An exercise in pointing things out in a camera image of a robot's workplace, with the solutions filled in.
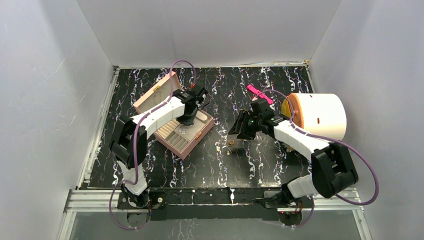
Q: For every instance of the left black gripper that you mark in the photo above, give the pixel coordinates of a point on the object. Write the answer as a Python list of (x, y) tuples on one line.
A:
[(187, 122)]

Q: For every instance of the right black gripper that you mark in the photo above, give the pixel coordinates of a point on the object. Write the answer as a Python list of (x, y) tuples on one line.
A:
[(245, 133)]

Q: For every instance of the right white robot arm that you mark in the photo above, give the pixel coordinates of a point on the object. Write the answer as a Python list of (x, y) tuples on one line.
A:
[(332, 167)]

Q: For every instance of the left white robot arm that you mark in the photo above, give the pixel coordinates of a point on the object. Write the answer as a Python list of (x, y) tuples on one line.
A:
[(129, 141)]

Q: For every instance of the pink jewelry box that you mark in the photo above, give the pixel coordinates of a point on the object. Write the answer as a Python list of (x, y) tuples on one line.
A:
[(178, 138)]

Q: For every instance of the pink plastic clip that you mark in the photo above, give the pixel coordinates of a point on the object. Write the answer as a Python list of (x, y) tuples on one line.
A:
[(257, 94)]

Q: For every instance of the white cylinder with orange lid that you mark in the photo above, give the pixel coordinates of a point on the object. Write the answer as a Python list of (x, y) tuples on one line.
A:
[(320, 114)]

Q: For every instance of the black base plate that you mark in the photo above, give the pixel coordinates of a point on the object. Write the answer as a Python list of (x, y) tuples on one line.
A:
[(215, 203)]

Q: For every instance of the aluminium frame rail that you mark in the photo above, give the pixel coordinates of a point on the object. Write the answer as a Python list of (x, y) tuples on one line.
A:
[(104, 200)]

